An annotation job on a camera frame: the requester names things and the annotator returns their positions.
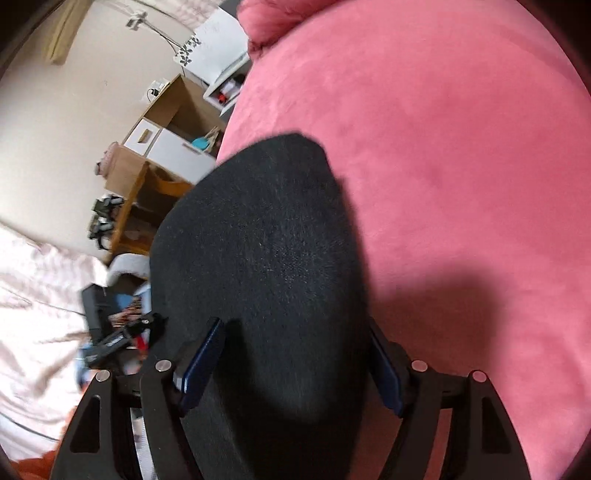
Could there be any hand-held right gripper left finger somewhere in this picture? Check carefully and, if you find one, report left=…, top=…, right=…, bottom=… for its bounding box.
left=51, top=316, right=226, bottom=480

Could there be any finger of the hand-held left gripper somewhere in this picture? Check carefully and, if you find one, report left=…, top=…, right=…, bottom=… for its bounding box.
left=135, top=312, right=168, bottom=345

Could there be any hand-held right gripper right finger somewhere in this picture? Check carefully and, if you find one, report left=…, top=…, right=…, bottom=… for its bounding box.
left=368, top=318, right=532, bottom=480

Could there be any black sweater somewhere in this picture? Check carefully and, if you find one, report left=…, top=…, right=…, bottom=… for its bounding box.
left=148, top=132, right=385, bottom=480

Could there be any patterned brown cloth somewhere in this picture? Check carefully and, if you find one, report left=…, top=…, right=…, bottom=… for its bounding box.
left=108, top=296, right=151, bottom=329

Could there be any blue cushion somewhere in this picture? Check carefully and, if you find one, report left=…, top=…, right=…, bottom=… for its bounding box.
left=115, top=284, right=151, bottom=311

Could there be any pale pink blanket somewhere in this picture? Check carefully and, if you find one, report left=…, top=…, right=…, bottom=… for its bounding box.
left=0, top=222, right=112, bottom=463

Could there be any black green device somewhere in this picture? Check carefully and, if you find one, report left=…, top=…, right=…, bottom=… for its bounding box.
left=87, top=219, right=116, bottom=250
left=94, top=196, right=126, bottom=218

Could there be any wooden desk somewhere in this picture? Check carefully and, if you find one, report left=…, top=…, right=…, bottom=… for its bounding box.
left=104, top=74, right=228, bottom=265

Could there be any pink round item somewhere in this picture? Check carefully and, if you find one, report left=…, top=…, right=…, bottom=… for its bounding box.
left=95, top=143, right=116, bottom=176

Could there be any orange cloth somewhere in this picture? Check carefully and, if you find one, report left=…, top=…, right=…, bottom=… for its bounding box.
left=17, top=454, right=62, bottom=480

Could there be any white cabinet door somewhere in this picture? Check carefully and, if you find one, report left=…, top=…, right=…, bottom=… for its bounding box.
left=147, top=128, right=218, bottom=186

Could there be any white drawer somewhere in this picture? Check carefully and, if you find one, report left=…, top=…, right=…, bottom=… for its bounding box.
left=123, top=118, right=163, bottom=151

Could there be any white grey nightstand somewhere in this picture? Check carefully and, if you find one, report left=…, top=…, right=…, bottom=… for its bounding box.
left=202, top=59, right=251, bottom=117

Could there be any pink bed blanket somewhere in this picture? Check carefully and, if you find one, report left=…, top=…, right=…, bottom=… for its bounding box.
left=216, top=0, right=591, bottom=480

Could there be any beige drape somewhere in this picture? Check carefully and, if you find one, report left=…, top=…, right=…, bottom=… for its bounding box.
left=44, top=0, right=89, bottom=66

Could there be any white cabinet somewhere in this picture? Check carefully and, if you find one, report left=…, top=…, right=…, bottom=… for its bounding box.
left=172, top=9, right=250, bottom=85

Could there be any large pink pillow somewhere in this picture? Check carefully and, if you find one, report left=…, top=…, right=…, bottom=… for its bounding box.
left=236, top=0, right=315, bottom=59

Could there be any thin wall cable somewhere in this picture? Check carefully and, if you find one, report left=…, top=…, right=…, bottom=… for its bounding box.
left=139, top=18, right=186, bottom=49

